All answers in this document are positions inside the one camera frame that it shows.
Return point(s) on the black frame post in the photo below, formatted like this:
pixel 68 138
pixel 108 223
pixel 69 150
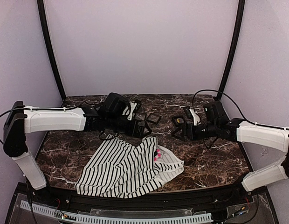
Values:
pixel 232 49
pixel 49 48

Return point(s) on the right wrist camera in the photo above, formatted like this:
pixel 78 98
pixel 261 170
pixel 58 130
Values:
pixel 192 114

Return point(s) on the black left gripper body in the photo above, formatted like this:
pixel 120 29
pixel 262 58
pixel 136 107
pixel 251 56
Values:
pixel 140 127

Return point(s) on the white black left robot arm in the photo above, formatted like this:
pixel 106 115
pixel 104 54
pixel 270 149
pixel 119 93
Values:
pixel 116 113

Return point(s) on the pink flower brooch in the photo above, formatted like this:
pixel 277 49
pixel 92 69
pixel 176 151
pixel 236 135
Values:
pixel 157 154

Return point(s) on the round yellow grey brooch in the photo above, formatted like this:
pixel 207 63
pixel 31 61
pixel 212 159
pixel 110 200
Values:
pixel 180 120

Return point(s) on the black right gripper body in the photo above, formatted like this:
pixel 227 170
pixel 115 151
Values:
pixel 186 129

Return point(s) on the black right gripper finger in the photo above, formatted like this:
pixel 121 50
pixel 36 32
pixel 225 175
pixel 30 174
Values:
pixel 180 131
pixel 179 137

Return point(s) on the black display box middle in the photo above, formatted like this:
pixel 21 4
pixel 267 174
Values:
pixel 153 118

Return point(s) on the black left frame post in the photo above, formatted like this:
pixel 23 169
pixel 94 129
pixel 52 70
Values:
pixel 49 48

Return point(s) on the white slotted cable duct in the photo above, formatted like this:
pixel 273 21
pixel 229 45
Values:
pixel 185 216

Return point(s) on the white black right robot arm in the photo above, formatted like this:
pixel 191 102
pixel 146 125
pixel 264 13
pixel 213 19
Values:
pixel 219 126

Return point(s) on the black display box right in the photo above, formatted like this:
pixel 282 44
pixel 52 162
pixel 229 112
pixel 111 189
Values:
pixel 174 120

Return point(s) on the black display box left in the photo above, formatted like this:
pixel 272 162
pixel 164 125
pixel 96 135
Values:
pixel 140 116

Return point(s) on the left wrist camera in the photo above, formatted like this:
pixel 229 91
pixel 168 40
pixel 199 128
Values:
pixel 132 108

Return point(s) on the black white striped garment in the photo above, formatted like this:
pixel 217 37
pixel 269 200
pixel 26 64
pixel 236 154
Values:
pixel 122 170

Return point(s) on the black right frame post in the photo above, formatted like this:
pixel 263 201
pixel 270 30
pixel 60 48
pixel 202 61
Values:
pixel 232 49

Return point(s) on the black front frame rail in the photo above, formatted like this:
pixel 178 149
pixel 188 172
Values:
pixel 208 199

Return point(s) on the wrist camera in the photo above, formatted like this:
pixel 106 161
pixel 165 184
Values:
pixel 132 108
pixel 192 114

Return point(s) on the black display box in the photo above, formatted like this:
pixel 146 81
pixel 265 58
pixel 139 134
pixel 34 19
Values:
pixel 140 116
pixel 174 120
pixel 153 118

